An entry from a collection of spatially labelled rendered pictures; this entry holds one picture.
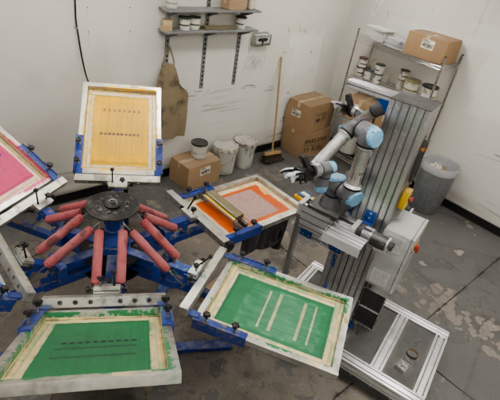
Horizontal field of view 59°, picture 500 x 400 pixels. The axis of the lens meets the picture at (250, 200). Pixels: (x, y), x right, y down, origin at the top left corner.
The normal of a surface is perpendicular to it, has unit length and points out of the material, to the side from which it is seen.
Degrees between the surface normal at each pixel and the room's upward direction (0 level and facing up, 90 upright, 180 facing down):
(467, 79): 90
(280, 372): 0
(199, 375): 0
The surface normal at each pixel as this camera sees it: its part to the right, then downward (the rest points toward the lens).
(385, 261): -0.56, 0.37
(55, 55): 0.65, 0.49
